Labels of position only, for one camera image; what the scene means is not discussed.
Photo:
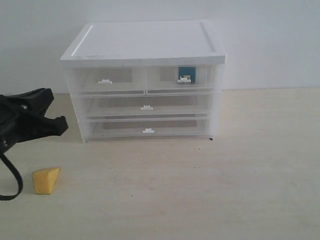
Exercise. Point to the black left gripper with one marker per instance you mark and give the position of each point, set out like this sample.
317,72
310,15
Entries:
22,118

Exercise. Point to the yellow cheese wedge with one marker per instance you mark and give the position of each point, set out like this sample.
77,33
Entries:
44,180

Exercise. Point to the small blue white box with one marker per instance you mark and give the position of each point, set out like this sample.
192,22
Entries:
187,74

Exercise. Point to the white plastic drawer cabinet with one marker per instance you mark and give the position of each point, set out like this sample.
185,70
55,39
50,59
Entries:
142,45

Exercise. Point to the clear bottom wide drawer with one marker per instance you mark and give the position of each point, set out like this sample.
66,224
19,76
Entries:
150,128

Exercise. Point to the clear wide drawer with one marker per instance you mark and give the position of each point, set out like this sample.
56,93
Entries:
95,107
150,128

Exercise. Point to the clear middle wide drawer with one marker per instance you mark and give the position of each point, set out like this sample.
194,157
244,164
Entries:
95,107

